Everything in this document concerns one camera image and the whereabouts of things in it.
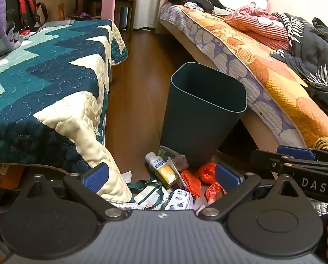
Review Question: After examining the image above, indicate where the red plastic bag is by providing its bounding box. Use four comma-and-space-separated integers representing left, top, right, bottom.
197, 162, 228, 202

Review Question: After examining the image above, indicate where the pink striped blanket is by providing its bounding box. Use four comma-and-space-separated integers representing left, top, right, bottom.
224, 5, 291, 51

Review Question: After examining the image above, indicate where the printed white packet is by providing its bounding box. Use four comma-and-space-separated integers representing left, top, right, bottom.
164, 188, 195, 212

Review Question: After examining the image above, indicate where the white plastic bottle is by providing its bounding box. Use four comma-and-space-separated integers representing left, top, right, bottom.
145, 152, 167, 174

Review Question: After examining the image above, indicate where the red black backpack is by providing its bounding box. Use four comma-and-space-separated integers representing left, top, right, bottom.
6, 0, 49, 31

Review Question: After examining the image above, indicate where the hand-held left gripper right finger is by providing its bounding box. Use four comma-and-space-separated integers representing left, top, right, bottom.
198, 163, 314, 221

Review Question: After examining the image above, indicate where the brown cardboard box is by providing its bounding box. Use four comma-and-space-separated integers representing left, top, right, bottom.
0, 161, 27, 191

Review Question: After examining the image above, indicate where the dark green plastic bin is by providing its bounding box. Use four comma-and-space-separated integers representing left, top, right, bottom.
160, 62, 248, 168

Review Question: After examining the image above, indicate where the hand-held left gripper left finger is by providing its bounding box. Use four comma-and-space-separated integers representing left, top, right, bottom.
15, 163, 126, 222

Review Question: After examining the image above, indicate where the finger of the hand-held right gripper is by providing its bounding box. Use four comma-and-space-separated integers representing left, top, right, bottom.
276, 145, 328, 162
250, 148, 294, 174

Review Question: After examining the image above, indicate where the white curtain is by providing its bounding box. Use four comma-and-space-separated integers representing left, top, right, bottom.
132, 0, 170, 31

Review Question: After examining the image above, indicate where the yellow drink carton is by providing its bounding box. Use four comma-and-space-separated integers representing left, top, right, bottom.
156, 163, 182, 190

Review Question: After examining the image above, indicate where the red foam fruit net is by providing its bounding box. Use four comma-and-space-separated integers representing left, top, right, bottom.
180, 170, 202, 198

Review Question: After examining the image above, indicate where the wooden chair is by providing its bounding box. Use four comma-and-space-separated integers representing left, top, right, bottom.
114, 0, 138, 42

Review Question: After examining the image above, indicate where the clear plastic wrapper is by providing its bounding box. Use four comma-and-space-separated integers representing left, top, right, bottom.
157, 145, 190, 171

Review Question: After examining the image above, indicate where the dark jacket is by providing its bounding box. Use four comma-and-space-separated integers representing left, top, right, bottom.
288, 17, 328, 127

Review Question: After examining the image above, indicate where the black white striped cloth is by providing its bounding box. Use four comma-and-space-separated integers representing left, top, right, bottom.
269, 12, 328, 84

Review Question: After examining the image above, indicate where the white green paper bag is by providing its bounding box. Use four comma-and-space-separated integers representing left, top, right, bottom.
125, 180, 170, 211

